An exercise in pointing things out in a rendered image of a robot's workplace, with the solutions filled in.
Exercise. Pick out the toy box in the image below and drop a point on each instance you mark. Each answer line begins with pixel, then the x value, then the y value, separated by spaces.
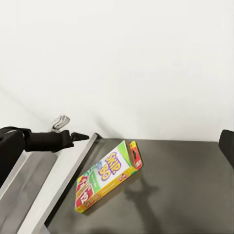
pixel 21 187

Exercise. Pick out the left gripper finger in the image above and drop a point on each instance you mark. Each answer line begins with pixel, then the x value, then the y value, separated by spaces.
pixel 78 137

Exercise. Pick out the board game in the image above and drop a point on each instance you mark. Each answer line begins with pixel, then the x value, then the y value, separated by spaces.
pixel 107 174

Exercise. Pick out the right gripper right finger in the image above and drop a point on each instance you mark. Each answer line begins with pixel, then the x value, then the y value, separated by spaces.
pixel 226 145

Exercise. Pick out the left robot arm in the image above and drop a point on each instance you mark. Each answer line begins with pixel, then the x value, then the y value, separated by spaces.
pixel 53 140

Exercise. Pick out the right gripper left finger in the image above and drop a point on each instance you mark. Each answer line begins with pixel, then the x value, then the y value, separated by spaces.
pixel 12 145

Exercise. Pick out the desk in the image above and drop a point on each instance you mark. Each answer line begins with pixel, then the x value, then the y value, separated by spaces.
pixel 183 187

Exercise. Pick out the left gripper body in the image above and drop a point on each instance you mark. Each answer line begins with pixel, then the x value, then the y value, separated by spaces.
pixel 55 142

